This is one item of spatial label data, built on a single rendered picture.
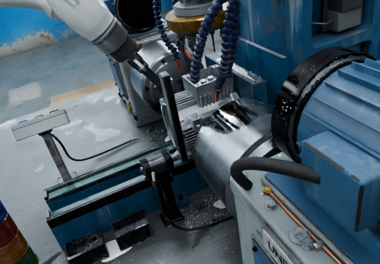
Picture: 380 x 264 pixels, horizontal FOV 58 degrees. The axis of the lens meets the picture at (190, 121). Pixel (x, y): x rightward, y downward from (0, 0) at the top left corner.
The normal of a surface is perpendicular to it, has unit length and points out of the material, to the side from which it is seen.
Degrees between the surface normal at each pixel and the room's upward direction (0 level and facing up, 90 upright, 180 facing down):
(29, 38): 90
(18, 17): 90
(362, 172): 0
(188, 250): 0
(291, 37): 90
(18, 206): 0
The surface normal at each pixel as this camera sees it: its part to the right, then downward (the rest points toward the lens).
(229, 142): -0.66, -0.48
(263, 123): -0.20, -0.83
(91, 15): 0.46, 0.39
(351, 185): -0.90, 0.35
